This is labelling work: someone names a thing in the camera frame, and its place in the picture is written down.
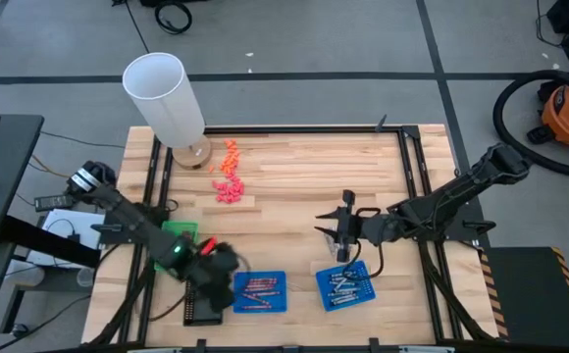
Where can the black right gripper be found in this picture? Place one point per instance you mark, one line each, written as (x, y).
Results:
(350, 228)

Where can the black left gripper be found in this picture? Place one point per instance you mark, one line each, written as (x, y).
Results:
(216, 284)

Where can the white crayon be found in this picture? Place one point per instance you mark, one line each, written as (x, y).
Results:
(344, 296)
(329, 246)
(342, 283)
(338, 275)
(335, 251)
(339, 301)

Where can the pink crayon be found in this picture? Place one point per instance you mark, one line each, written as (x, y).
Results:
(267, 293)
(256, 298)
(262, 280)
(261, 285)
(256, 307)
(259, 289)

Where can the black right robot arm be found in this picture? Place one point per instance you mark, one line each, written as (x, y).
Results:
(441, 206)

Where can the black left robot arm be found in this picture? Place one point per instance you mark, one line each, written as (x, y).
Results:
(127, 216)

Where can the black slotted plastic basket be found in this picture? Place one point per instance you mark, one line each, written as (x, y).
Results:
(201, 318)

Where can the red light on left gripper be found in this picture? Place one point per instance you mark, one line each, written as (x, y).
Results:
(208, 246)

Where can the green plastic basket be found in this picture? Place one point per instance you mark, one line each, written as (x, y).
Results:
(186, 228)

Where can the blue slotted plastic basket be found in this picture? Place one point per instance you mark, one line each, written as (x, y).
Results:
(277, 304)
(368, 289)

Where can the pink earplug pile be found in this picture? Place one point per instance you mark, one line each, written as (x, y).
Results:
(230, 191)

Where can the black clamp lever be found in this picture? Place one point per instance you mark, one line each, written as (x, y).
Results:
(381, 122)

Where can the orange earplug pile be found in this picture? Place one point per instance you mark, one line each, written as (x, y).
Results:
(229, 159)

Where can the round wooden lamp base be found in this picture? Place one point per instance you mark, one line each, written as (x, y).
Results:
(196, 157)

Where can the clear plastic cup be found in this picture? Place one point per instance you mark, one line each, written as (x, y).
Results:
(85, 277)

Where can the white box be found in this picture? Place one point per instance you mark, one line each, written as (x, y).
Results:
(64, 225)

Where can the black power adapter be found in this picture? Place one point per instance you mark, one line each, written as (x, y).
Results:
(54, 202)

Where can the white cylindrical lamp shade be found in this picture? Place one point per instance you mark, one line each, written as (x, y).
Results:
(167, 98)

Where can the black hazard-striped floor mat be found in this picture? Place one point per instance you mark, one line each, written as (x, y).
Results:
(534, 294)

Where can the black desk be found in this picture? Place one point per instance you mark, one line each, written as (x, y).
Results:
(0, 162)

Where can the black metal table frame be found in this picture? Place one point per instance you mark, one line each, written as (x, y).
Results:
(314, 130)

